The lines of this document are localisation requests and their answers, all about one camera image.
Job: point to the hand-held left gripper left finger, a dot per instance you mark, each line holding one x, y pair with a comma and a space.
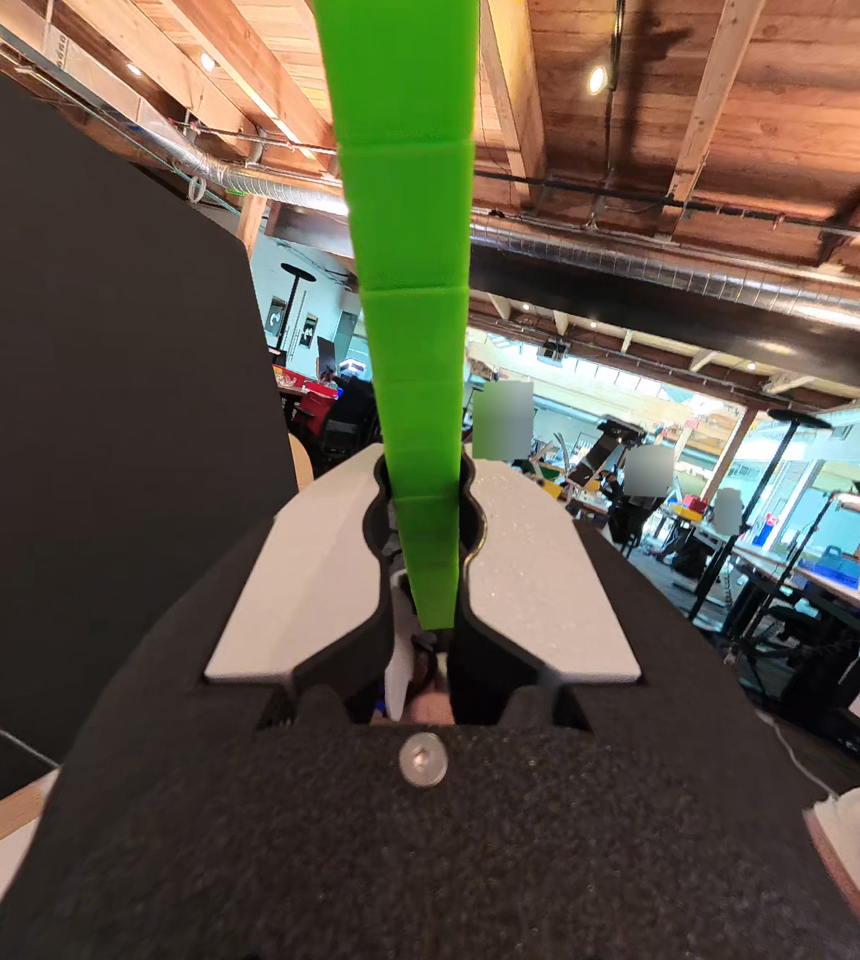
302, 592

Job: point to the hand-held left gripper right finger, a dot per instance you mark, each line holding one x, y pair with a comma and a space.
550, 592

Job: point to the lime green segmented stick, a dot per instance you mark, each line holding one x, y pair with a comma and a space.
407, 225

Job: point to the black board with wooden rim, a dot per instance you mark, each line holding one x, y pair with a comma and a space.
100, 375

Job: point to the silver air duct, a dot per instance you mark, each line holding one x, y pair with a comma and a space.
625, 255

